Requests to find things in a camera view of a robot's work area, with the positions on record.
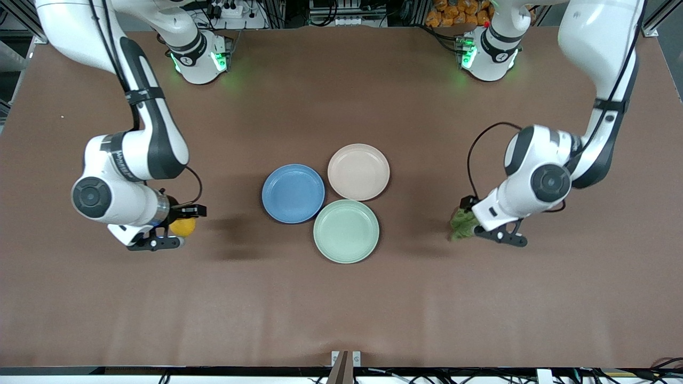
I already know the yellow lemon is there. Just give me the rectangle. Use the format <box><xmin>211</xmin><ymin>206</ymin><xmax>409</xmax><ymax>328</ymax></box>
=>
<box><xmin>170</xmin><ymin>216</ymin><xmax>196</xmax><ymax>238</ymax></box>

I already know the green lettuce leaf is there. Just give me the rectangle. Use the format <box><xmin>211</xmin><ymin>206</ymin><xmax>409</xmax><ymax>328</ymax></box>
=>
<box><xmin>449</xmin><ymin>208</ymin><xmax>480</xmax><ymax>242</ymax></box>

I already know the blue plate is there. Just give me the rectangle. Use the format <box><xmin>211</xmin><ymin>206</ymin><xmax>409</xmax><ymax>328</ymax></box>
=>
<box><xmin>261</xmin><ymin>164</ymin><xmax>325</xmax><ymax>224</ymax></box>

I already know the beige plate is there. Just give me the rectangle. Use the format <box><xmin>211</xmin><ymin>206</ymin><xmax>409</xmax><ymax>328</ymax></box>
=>
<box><xmin>327</xmin><ymin>143</ymin><xmax>391</xmax><ymax>202</ymax></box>

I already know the light green plate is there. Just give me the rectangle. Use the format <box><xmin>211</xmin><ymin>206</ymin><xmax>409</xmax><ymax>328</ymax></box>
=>
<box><xmin>313</xmin><ymin>199</ymin><xmax>380</xmax><ymax>264</ymax></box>

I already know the bag of orange snacks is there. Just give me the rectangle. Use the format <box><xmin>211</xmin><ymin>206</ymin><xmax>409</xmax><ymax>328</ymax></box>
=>
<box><xmin>425</xmin><ymin>0</ymin><xmax>494</xmax><ymax>28</ymax></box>

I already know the white power strip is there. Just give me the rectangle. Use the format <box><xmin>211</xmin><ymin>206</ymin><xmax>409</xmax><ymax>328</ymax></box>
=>
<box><xmin>205</xmin><ymin>0</ymin><xmax>267</xmax><ymax>30</ymax></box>

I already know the metal table edge bracket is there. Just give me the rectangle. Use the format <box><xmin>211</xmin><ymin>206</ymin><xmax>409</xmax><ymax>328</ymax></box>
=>
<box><xmin>331</xmin><ymin>350</ymin><xmax>362</xmax><ymax>368</ymax></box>

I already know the aluminium frame profile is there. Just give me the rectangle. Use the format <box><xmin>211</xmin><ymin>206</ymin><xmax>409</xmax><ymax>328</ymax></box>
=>
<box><xmin>0</xmin><ymin>0</ymin><xmax>46</xmax><ymax>49</ymax></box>
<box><xmin>642</xmin><ymin>0</ymin><xmax>683</xmax><ymax>38</ymax></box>

